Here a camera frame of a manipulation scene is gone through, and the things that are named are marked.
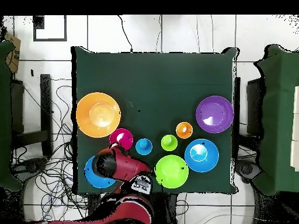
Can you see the small pink-red bowl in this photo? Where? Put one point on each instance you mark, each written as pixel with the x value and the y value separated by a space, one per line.
pixel 121 136

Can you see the large yellow-orange bowl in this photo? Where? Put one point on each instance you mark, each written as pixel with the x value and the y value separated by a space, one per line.
pixel 98 114

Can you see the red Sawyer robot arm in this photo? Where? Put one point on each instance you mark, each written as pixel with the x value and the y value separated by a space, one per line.
pixel 130 168

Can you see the blue plastic cup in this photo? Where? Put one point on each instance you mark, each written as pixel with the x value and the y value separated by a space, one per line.
pixel 144 146

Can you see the blue plastic bowl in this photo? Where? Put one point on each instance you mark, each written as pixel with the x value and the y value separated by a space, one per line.
pixel 100 183
pixel 201 155

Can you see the green plastic cup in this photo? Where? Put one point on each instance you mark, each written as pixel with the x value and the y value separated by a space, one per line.
pixel 169 142

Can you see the large green bowl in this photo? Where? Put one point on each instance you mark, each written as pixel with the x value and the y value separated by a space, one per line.
pixel 172 171

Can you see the orange plastic cup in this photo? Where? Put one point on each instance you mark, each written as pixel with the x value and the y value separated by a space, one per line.
pixel 184 130

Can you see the dark green tablecloth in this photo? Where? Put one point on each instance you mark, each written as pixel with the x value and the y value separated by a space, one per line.
pixel 163 81

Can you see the dark grey stand foot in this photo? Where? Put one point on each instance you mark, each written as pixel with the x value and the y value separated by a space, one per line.
pixel 247 169
pixel 30 166

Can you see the purple shallow bowl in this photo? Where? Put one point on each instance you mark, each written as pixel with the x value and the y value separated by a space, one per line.
pixel 215 114

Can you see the green cloth side table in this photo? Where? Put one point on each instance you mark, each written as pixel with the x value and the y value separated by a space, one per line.
pixel 4 116
pixel 278 116

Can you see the cardboard box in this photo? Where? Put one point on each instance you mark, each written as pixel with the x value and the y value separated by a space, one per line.
pixel 14 46

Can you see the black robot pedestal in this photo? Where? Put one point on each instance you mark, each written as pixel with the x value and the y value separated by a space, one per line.
pixel 164 210

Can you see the black metal frame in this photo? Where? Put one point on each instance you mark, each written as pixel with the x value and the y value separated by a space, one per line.
pixel 46 105

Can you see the black floor frame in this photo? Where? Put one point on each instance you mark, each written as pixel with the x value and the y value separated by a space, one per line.
pixel 38 23

